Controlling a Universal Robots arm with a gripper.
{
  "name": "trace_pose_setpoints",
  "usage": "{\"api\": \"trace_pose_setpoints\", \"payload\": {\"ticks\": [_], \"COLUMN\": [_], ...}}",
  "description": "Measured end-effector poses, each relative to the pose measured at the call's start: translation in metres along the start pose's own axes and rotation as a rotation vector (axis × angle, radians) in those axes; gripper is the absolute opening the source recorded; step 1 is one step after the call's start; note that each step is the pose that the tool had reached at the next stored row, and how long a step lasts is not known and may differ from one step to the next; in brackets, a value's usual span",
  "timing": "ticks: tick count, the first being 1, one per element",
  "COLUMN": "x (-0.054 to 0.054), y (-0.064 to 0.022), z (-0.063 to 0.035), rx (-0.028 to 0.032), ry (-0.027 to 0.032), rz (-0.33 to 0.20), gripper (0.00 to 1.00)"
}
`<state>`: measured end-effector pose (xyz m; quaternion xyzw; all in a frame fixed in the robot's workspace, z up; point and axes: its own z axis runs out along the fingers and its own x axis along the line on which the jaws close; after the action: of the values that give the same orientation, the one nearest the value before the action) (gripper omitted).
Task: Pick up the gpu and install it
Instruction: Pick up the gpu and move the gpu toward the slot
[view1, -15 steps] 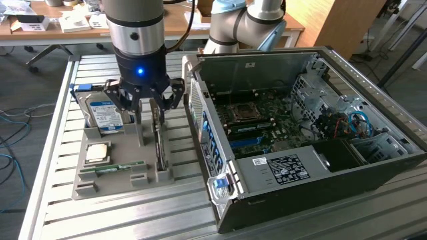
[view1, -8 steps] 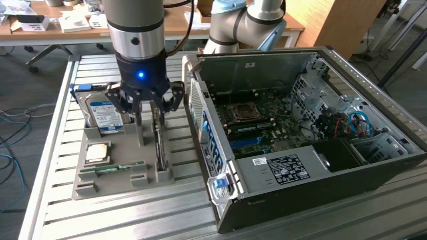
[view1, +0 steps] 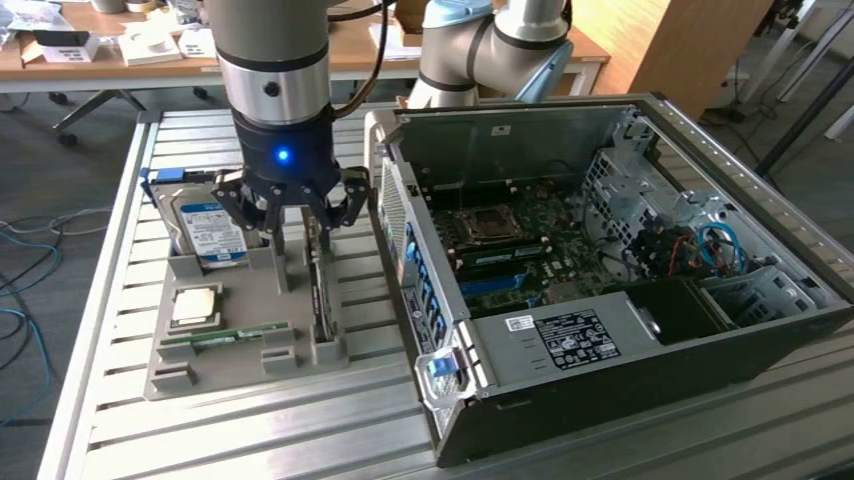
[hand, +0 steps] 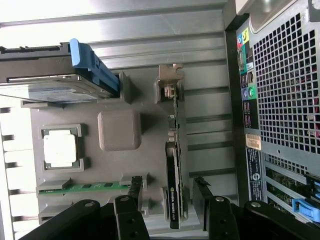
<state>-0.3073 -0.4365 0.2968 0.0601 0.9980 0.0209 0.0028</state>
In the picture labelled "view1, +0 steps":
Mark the clear plastic bag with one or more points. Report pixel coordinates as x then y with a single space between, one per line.
34 17

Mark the black intrusion switch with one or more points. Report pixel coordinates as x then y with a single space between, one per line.
413 190

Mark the hard disk with blue bracket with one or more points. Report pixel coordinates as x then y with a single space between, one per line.
203 240

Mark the black Nvidia graphics card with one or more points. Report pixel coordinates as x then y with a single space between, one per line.
323 300

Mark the metal CPU socket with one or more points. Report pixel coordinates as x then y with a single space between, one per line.
490 226

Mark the white paper stack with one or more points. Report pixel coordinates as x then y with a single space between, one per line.
401 45

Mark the small white labelled box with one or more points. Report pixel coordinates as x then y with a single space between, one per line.
197 44

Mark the wooden cabinet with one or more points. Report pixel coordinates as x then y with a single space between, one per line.
681 50

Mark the grey plastic parts rack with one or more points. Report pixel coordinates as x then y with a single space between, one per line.
261 360

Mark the silver disk bay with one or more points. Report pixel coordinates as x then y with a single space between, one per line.
768 295

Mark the blue case release latch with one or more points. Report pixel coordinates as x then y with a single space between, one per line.
442 366

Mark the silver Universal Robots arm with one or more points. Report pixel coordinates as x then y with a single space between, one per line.
274 50

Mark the silver CPU chip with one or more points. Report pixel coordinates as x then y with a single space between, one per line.
194 304

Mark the white flat box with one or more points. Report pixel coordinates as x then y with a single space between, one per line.
150 50

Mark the blue expansion slot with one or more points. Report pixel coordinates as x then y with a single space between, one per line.
494 286

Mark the green RAM stick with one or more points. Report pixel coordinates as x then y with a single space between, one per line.
508 253
227 336

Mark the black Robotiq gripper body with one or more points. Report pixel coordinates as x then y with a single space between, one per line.
287 150

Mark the black office chair base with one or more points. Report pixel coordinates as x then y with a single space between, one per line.
66 137

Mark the white box black lid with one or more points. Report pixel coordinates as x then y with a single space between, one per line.
67 50

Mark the beige tape roll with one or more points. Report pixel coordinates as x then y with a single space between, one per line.
142 6

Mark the black open PC case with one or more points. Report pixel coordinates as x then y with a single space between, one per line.
601 400

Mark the green motherboard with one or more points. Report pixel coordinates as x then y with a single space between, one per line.
574 255

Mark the grey cup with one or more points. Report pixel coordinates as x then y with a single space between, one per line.
109 6

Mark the brown cardboard box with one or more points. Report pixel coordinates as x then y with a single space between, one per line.
409 15

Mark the grey power supply unit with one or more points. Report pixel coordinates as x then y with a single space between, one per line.
508 350

